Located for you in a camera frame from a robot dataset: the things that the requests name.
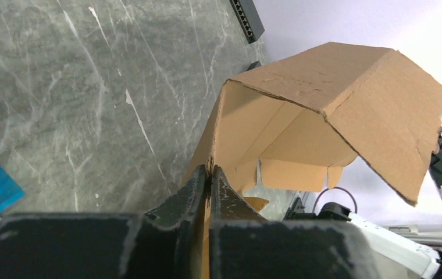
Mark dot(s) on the black foam block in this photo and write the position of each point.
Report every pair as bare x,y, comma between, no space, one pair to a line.
248,19
254,65

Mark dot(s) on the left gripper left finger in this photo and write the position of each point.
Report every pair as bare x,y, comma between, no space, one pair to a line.
156,244

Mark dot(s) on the brown cardboard box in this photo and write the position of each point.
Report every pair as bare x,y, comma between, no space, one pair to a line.
306,117

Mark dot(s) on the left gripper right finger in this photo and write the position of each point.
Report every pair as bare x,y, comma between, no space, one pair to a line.
243,244

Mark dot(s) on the black foam block far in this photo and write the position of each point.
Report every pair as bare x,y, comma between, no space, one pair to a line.
248,19

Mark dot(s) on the black foam block near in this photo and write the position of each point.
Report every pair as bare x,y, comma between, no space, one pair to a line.
254,65

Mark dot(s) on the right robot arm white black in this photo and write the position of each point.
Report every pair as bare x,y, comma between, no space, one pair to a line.
416,251

